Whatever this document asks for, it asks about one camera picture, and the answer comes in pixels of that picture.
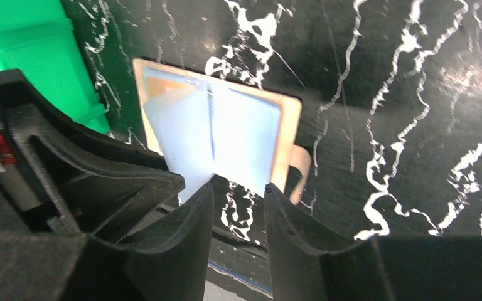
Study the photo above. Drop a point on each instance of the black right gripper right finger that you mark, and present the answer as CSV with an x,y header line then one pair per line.
x,y
309,261

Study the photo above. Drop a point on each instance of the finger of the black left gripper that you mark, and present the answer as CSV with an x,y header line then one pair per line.
x,y
62,176

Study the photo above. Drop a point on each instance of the green plastic bin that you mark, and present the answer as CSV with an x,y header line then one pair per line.
x,y
37,38

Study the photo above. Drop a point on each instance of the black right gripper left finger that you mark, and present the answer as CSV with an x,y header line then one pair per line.
x,y
166,260

